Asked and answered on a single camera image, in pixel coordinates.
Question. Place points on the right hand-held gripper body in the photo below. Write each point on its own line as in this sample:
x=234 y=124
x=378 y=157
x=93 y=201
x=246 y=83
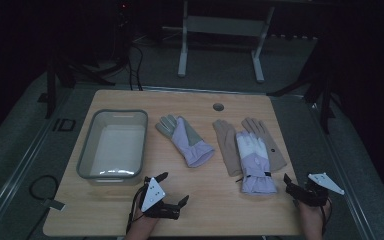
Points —
x=313 y=193

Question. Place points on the white metal table frame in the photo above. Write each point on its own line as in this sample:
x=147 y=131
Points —
x=225 y=25

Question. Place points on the purple and grey glove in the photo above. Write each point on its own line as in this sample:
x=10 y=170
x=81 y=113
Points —
x=190 y=146

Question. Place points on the plain beige glove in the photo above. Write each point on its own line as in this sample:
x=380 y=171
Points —
x=227 y=146

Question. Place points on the black tripod stand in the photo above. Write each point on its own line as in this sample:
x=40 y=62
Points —
x=320 y=83
x=63 y=75

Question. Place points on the purple and white glove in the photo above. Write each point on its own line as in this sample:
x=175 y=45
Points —
x=255 y=161

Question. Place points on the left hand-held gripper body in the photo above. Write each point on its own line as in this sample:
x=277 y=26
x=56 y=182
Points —
x=153 y=195

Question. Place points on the grey flat plug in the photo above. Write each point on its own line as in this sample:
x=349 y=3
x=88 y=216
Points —
x=53 y=204

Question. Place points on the dark tower with red light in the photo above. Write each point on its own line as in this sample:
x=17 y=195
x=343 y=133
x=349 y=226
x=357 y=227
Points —
x=123 y=30

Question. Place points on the person's left hand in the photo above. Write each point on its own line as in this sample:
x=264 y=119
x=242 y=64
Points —
x=141 y=228

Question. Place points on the person's right hand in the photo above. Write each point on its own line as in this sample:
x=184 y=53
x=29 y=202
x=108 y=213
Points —
x=311 y=221

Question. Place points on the beige glove with dark button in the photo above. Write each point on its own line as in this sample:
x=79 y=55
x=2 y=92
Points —
x=275 y=151

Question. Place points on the black floor bracket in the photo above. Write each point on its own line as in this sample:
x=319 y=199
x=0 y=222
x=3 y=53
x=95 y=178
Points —
x=64 y=124

